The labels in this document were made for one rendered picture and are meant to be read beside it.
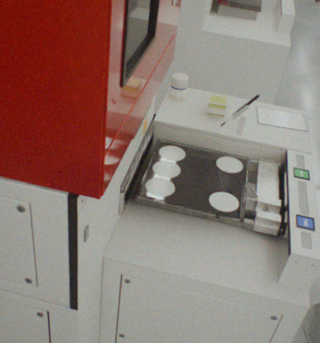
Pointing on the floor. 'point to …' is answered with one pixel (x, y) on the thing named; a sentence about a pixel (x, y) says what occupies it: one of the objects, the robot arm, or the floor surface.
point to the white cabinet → (187, 311)
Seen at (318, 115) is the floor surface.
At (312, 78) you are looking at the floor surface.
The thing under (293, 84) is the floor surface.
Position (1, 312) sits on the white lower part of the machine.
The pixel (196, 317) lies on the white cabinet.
